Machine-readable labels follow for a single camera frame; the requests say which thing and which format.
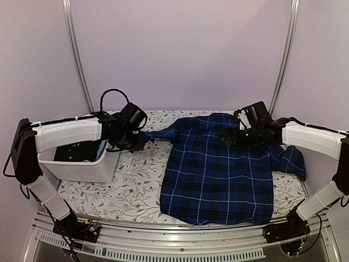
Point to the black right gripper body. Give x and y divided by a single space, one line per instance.
242 141

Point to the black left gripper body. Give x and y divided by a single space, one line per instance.
129 143

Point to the blue plaid long sleeve shirt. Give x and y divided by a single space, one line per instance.
207 182

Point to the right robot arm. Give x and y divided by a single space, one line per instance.
290 131

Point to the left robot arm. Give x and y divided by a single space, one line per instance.
33 138

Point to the light blue denim shirt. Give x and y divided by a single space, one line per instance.
100 150

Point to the white plastic bin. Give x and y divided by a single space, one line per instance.
100 171

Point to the black shirt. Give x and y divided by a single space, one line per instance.
78 152

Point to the floral patterned table cloth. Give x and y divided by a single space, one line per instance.
134 192

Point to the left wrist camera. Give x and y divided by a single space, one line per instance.
134 118

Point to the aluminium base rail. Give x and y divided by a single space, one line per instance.
136 241

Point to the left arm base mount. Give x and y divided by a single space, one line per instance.
72 228

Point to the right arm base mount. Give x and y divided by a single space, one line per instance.
294 230

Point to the right aluminium frame post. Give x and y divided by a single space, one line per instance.
292 25

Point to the aluminium frame post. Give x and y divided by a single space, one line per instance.
292 25
69 21

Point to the left aluminium frame post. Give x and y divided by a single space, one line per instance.
69 21

